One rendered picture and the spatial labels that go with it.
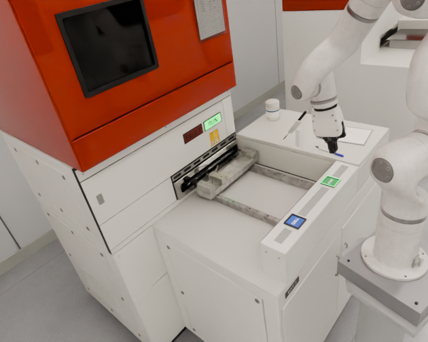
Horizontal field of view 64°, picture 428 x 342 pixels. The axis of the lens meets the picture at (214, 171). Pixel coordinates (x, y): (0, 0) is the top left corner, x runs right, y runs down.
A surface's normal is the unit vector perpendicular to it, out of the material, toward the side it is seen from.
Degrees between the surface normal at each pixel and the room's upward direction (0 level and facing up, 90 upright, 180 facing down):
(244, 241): 0
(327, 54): 55
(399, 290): 3
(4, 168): 90
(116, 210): 90
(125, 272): 90
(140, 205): 90
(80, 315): 0
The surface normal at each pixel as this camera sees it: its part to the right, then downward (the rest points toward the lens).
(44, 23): 0.74, 0.26
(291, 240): -0.15, -0.83
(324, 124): -0.65, 0.49
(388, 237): -0.80, 0.38
